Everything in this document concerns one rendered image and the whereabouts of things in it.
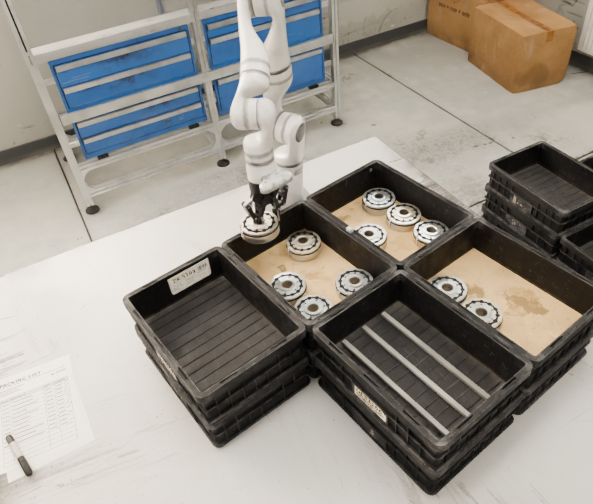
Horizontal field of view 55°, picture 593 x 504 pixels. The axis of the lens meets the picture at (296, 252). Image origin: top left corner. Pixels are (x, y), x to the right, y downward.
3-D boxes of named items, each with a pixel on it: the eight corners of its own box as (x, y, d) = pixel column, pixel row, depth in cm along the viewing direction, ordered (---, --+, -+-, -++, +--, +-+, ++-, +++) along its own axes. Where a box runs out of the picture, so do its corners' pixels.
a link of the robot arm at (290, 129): (309, 112, 169) (308, 159, 181) (281, 104, 172) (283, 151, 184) (293, 126, 163) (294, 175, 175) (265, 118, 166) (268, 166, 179)
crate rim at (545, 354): (399, 273, 146) (400, 267, 144) (476, 222, 158) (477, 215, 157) (534, 371, 121) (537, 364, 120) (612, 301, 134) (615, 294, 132)
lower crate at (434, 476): (314, 384, 148) (311, 356, 140) (396, 325, 160) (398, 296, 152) (430, 502, 123) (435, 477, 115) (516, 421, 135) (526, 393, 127)
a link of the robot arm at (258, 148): (282, 149, 140) (247, 150, 141) (276, 91, 129) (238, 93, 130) (279, 165, 135) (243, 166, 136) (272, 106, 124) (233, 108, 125)
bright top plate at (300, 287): (261, 284, 154) (261, 283, 154) (292, 268, 158) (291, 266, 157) (282, 306, 148) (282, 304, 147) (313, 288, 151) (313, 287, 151)
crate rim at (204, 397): (122, 304, 146) (119, 297, 145) (220, 250, 158) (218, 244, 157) (201, 407, 122) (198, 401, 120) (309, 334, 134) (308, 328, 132)
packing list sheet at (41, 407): (-15, 386, 156) (-16, 385, 156) (68, 350, 163) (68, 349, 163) (-1, 487, 134) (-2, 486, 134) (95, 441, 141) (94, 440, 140)
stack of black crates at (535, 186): (472, 244, 262) (487, 162, 231) (522, 221, 271) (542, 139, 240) (538, 298, 235) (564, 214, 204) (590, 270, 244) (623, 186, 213)
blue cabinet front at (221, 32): (219, 114, 335) (200, 19, 297) (324, 80, 356) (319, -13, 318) (221, 116, 333) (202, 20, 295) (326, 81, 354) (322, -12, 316)
